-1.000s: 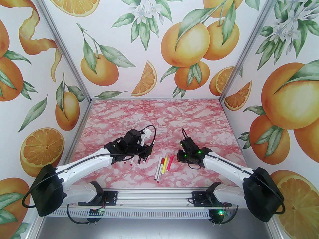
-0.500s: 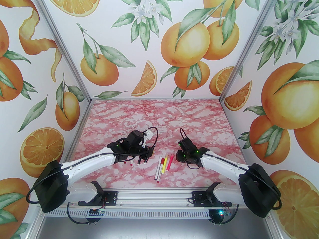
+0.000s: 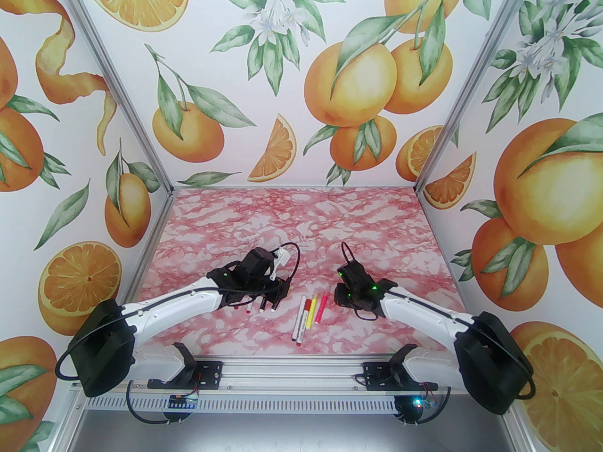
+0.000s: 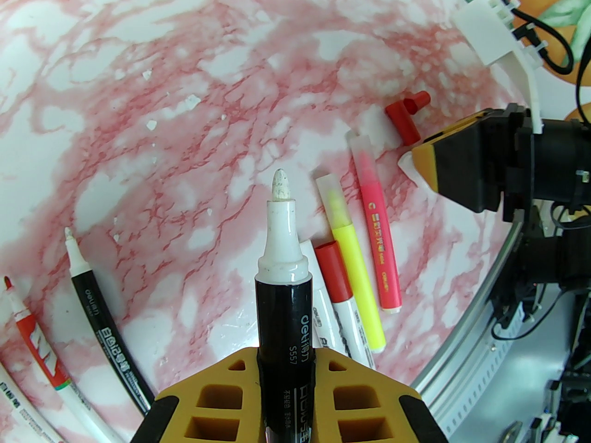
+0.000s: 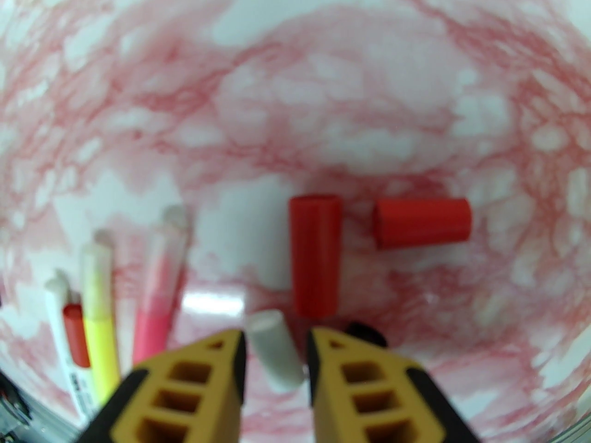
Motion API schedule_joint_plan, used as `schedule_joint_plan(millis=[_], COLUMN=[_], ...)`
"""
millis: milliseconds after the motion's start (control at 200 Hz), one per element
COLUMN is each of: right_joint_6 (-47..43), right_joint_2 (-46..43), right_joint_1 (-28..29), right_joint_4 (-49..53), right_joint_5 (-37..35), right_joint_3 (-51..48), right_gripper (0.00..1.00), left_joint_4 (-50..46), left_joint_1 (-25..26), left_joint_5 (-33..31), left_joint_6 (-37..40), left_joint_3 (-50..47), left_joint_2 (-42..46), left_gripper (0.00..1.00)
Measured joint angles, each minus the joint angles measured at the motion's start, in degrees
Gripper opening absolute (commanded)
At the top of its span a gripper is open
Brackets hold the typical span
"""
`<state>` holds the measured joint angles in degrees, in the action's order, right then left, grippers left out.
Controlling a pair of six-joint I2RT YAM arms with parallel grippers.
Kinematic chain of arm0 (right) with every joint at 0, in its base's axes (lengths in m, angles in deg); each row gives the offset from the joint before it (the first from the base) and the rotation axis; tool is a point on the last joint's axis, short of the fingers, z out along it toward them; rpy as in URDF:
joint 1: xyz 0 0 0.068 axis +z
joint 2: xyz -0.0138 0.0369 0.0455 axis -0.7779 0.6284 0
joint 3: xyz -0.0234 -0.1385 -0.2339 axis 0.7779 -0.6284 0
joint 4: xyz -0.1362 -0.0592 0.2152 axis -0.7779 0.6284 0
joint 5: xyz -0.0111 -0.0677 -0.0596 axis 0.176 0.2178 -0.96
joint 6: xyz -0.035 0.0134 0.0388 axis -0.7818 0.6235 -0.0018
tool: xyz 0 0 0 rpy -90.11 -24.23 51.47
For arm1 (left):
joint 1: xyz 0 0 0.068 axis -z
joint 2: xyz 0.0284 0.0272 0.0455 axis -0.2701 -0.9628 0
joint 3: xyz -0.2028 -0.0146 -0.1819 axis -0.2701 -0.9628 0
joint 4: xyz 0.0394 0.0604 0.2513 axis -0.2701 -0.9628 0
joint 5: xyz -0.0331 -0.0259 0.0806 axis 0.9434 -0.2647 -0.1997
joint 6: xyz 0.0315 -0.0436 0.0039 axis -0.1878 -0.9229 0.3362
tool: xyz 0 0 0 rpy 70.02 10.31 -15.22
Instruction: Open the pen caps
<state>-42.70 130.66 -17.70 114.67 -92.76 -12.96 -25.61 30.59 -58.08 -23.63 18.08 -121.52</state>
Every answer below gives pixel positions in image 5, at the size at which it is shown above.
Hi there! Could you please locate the white pen cap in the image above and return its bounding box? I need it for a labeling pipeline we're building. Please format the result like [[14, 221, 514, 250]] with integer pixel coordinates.
[[246, 310, 305, 392]]

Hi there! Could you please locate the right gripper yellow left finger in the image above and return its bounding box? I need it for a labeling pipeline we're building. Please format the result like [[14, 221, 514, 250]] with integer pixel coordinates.
[[85, 330, 247, 443]]

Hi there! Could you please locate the pink highlighter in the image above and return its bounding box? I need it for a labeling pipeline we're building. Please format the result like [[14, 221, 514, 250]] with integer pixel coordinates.
[[133, 205, 188, 365]]

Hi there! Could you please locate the black pen cap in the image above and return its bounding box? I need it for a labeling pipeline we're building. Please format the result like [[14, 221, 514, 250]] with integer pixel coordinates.
[[345, 321, 387, 347]]

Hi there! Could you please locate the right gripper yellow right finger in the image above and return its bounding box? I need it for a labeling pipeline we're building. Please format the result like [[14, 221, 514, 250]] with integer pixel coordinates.
[[308, 327, 481, 443]]

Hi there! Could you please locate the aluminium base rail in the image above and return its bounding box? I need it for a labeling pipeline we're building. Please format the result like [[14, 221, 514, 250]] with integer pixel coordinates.
[[0, 370, 100, 443]]

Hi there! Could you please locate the yellow highlighter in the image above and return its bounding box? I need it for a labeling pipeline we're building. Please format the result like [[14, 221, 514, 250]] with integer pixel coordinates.
[[82, 242, 121, 405]]

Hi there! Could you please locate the red pen cap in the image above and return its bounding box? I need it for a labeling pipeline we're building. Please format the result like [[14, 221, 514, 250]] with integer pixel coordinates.
[[289, 195, 342, 318], [373, 198, 472, 250]]

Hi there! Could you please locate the white barrel red-capped marker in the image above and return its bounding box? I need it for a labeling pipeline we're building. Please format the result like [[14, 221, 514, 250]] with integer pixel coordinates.
[[62, 303, 91, 369]]

